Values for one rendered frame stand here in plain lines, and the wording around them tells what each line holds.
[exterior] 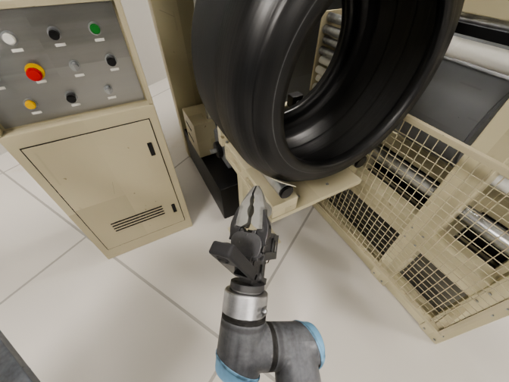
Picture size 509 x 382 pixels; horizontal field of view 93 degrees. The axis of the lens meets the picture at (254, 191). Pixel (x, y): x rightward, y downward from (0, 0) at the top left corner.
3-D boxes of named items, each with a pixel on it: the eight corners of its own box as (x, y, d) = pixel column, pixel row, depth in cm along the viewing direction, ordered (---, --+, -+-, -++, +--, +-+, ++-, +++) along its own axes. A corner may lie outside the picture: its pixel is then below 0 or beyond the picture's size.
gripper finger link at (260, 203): (266, 189, 55) (261, 230, 54) (254, 184, 50) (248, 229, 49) (279, 190, 54) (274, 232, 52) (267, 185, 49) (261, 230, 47)
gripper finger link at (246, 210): (254, 189, 57) (250, 228, 56) (241, 183, 52) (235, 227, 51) (266, 189, 55) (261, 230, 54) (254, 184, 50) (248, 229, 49)
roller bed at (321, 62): (308, 89, 111) (322, 10, 90) (333, 83, 116) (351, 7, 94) (338, 108, 99) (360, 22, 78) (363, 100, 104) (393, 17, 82)
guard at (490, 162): (304, 191, 150) (330, 74, 99) (307, 190, 150) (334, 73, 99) (439, 337, 95) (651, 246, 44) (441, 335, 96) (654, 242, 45)
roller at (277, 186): (239, 123, 87) (241, 134, 91) (228, 127, 86) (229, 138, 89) (295, 184, 66) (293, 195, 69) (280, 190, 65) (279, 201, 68)
